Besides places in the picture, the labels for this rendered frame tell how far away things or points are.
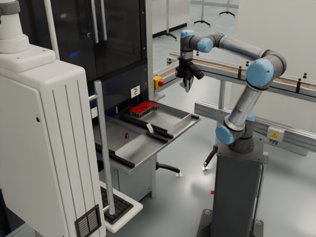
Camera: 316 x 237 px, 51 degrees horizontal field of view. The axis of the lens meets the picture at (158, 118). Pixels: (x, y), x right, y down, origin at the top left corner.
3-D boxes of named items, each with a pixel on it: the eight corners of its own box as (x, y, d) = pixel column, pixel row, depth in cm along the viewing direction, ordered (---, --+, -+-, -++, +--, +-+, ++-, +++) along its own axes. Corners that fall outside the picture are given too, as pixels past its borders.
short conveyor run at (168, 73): (144, 101, 242) (143, 82, 234) (128, 96, 250) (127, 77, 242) (194, 74, 289) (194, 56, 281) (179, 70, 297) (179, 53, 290)
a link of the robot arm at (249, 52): (298, 53, 158) (217, 25, 186) (287, 59, 151) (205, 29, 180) (291, 75, 164) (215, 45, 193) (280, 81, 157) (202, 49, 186)
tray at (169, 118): (124, 118, 212) (124, 114, 210) (150, 104, 230) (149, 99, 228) (167, 135, 193) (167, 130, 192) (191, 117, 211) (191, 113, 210)
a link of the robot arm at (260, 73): (241, 140, 188) (289, 63, 151) (225, 151, 179) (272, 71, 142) (225, 127, 193) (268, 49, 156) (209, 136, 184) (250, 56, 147)
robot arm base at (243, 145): (254, 141, 202) (256, 127, 198) (253, 155, 190) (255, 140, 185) (229, 138, 206) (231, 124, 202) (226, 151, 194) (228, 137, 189)
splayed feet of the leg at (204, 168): (199, 169, 307) (200, 157, 300) (224, 145, 341) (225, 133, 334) (207, 172, 302) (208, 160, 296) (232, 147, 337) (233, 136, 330)
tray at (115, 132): (73, 137, 193) (72, 131, 192) (105, 119, 211) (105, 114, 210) (115, 157, 175) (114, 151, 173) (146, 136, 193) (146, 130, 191)
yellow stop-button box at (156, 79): (148, 87, 236) (148, 77, 232) (154, 83, 241) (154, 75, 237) (156, 89, 232) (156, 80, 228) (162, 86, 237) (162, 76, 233)
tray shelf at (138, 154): (67, 143, 191) (67, 140, 190) (144, 100, 239) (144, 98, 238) (129, 174, 165) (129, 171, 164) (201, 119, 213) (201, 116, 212)
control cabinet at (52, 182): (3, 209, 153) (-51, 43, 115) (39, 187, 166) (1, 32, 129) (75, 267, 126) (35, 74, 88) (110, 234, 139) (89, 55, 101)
